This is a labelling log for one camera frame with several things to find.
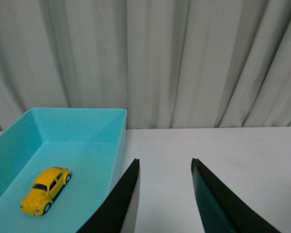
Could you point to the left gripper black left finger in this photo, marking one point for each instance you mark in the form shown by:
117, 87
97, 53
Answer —
118, 213

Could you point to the turquoise plastic storage bin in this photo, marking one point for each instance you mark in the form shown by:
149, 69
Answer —
89, 142

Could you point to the yellow beetle toy car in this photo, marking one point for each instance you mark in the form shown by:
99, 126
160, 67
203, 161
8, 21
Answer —
44, 190

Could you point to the grey pleated curtain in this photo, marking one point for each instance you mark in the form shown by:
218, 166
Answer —
169, 63

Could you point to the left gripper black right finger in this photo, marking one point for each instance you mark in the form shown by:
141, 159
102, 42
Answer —
222, 211

